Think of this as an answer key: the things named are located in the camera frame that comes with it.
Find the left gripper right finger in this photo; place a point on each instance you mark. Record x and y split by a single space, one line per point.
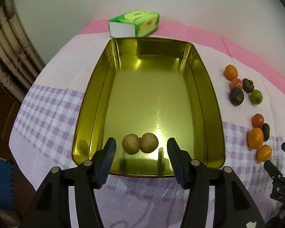
234 206

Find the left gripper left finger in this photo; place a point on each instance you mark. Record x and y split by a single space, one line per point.
50 208

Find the yellow orange kumquat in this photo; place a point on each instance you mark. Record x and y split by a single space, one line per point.
264 153

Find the large dark fruit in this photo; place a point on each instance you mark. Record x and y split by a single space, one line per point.
266 131

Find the orange mandarin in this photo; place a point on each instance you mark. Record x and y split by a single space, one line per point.
255 138
230 72

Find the red tomato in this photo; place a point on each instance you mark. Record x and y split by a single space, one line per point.
236 83
257 120

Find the green tomato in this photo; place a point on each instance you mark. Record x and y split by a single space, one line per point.
256 97

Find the small olive brown fruit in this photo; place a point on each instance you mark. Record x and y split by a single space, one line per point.
131 143

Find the blue foam mat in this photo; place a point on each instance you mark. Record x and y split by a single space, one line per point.
6 195

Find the pink purple checkered tablecloth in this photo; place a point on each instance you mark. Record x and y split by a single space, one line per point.
43 131

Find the brown wooden door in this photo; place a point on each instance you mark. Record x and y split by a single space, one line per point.
8 112

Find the gold toffee tin box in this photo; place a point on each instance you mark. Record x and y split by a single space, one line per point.
150 85

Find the beige patterned curtain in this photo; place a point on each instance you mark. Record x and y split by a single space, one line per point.
20 63

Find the green tissue pack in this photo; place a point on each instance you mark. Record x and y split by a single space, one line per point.
136 23

